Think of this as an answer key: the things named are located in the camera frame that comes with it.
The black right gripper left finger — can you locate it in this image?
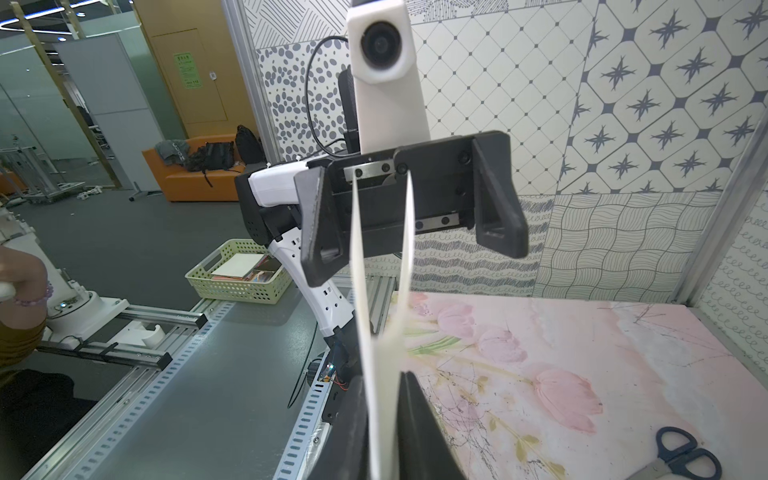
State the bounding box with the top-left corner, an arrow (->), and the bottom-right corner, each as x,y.
308,375 -> 369,480

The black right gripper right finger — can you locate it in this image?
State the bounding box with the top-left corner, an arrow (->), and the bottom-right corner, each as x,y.
397,372 -> 465,480

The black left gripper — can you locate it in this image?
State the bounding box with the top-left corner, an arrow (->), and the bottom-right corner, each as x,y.
294,131 -> 529,287

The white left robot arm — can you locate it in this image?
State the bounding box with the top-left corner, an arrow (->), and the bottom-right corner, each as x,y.
235,131 -> 529,381

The person's hand with bracelet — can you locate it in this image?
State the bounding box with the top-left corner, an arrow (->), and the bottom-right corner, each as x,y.
1,246 -> 52,307

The green plastic basket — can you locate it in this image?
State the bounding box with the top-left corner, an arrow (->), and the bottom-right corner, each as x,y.
185,239 -> 293,305

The orange sofa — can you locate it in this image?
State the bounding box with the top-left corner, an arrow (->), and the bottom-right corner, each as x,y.
142,134 -> 267,202

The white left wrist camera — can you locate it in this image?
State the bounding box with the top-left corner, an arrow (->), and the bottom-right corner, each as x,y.
346,0 -> 430,154

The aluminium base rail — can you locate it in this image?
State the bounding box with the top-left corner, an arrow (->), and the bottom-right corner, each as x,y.
23,275 -> 397,480

